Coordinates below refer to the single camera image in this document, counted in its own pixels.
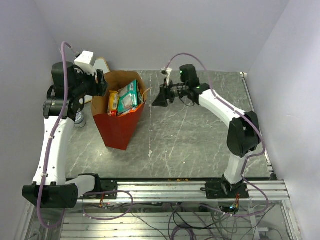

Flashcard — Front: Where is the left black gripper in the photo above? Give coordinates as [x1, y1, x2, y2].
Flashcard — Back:
[72, 64, 109, 99]

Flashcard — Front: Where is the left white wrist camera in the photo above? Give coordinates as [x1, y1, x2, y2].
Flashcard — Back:
[74, 50, 96, 76]

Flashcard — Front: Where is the red brown paper bag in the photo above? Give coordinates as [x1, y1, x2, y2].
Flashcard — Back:
[91, 70, 148, 151]

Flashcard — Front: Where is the yellow framed whiteboard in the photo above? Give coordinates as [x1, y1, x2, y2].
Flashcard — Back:
[84, 57, 111, 104]

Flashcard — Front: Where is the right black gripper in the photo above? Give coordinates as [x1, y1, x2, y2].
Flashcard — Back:
[152, 78, 189, 107]

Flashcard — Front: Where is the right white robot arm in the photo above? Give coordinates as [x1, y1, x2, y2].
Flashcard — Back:
[152, 64, 261, 198]

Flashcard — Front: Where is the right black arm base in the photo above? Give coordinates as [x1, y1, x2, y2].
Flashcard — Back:
[200, 175, 249, 199]

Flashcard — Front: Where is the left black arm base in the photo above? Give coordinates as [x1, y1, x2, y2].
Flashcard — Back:
[74, 173, 118, 200]

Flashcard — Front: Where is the red cookie snack packet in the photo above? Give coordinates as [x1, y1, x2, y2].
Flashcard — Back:
[107, 110, 118, 117]

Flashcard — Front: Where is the Fox's candy bag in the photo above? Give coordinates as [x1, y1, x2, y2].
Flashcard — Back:
[117, 103, 145, 117]

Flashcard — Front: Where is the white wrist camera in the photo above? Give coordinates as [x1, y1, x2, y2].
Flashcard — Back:
[74, 50, 96, 76]
[161, 67, 172, 86]

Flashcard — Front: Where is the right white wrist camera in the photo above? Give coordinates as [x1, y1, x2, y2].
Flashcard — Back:
[161, 67, 172, 86]

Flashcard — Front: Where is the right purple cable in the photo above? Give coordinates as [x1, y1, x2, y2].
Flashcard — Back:
[162, 52, 270, 218]

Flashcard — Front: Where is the teal white snack packet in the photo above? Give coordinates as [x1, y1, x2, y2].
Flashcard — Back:
[117, 79, 140, 115]

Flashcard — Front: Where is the aluminium frame rail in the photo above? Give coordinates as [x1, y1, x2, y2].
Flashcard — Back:
[77, 180, 290, 203]

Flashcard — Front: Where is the yellow snack bar packet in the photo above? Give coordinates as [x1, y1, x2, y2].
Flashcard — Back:
[107, 91, 119, 111]

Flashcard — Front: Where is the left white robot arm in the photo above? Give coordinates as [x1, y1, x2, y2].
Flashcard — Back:
[22, 62, 108, 209]

